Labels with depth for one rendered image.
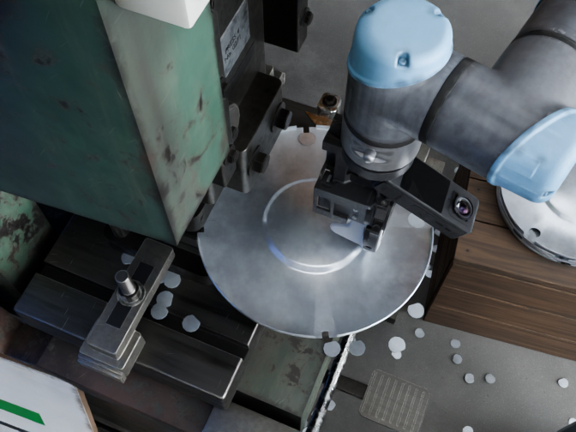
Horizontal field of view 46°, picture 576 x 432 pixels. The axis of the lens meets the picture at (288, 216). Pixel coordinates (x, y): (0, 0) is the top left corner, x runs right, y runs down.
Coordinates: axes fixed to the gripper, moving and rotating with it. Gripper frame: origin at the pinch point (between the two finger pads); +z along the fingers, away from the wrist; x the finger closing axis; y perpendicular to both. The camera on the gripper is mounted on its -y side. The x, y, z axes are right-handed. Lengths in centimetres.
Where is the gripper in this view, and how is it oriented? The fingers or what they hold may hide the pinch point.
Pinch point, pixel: (376, 242)
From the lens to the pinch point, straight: 82.0
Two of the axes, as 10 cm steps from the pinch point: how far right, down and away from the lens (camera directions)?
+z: 0.0, 4.7, 8.8
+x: -3.9, 8.1, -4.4
